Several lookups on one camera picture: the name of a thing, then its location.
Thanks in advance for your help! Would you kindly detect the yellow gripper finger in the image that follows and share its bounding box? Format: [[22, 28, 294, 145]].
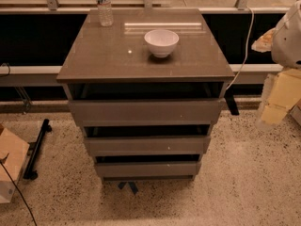
[[251, 28, 275, 53], [256, 69, 301, 131]]

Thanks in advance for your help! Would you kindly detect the grey bottom drawer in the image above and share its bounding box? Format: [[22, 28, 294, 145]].
[[95, 162, 201, 178]]

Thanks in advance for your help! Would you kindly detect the grey drawer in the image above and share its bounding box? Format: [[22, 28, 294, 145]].
[[84, 136, 211, 156], [69, 100, 221, 127], [95, 162, 201, 178]]

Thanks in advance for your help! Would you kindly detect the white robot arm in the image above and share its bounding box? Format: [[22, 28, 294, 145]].
[[251, 0, 301, 130]]

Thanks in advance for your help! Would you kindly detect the grey drawer cabinet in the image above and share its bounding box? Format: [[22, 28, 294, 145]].
[[57, 8, 234, 181]]

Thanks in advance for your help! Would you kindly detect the grey top drawer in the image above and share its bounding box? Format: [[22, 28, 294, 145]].
[[69, 100, 221, 127]]

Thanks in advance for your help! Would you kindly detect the grey middle drawer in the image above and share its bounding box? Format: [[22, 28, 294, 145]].
[[84, 136, 211, 156]]

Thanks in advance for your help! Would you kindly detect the cardboard box right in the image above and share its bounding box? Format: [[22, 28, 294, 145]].
[[290, 100, 301, 125]]

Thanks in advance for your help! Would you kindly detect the cardboard box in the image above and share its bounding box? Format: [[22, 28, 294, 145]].
[[290, 100, 301, 125], [0, 125, 29, 203]]

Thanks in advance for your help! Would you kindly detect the white ceramic bowl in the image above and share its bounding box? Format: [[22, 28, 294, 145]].
[[144, 29, 180, 57]]

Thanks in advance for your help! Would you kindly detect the clear plastic water bottle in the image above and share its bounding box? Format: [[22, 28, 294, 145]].
[[96, 0, 114, 26]]

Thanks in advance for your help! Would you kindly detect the blue tape cross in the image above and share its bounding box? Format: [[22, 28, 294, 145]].
[[118, 182, 138, 195]]

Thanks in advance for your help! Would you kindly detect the black stand bar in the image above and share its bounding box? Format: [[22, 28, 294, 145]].
[[24, 119, 52, 180]]

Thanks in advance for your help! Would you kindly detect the cardboard box left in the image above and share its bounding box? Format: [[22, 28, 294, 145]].
[[0, 125, 29, 203]]

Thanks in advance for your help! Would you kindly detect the white cable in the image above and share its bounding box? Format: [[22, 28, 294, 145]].
[[225, 7, 255, 91]]

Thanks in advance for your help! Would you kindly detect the black cable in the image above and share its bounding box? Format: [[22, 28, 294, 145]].
[[0, 160, 38, 226]]

